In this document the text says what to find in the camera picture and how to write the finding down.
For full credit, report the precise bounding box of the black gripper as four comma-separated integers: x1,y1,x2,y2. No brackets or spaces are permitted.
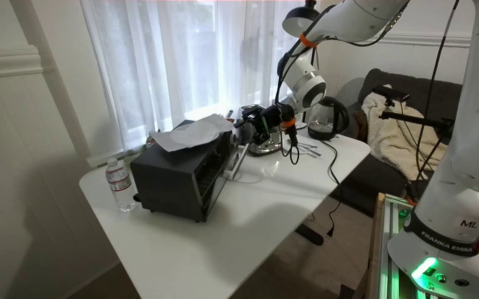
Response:
240,101,298,147

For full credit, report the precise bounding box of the glass toaster oven door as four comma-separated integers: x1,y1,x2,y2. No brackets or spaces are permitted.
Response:
224,139,252,182

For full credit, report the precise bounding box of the black toaster oven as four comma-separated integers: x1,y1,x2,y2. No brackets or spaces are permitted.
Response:
130,127,237,224

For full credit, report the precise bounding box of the silver two-slot toaster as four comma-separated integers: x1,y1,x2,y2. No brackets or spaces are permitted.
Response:
247,102,287,157

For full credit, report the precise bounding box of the white crumpled paper sheet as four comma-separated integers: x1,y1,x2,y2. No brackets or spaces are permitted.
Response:
150,112,235,154

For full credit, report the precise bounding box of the metal spoon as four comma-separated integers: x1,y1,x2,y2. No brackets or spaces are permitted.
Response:
297,140,325,159

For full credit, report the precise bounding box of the black glass electric kettle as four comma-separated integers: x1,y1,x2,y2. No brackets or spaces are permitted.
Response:
307,94,352,140

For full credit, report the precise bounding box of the white sheer curtain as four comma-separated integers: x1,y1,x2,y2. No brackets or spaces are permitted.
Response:
81,0,310,154

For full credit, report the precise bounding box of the black table foot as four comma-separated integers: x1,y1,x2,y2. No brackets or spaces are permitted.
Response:
293,220,327,247

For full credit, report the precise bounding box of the beige blanket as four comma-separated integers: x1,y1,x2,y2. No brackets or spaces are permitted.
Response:
360,89,451,182

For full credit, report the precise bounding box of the clear plastic water bottle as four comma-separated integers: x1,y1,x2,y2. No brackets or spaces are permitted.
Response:
104,155,139,214

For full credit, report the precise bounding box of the black kettle power cord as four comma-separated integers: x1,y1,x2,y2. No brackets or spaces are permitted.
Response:
318,136,345,237

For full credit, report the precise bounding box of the black camera stand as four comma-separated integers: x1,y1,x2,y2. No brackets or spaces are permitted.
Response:
372,82,456,140

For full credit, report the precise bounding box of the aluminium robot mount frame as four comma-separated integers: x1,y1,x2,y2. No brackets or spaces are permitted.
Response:
368,190,420,299

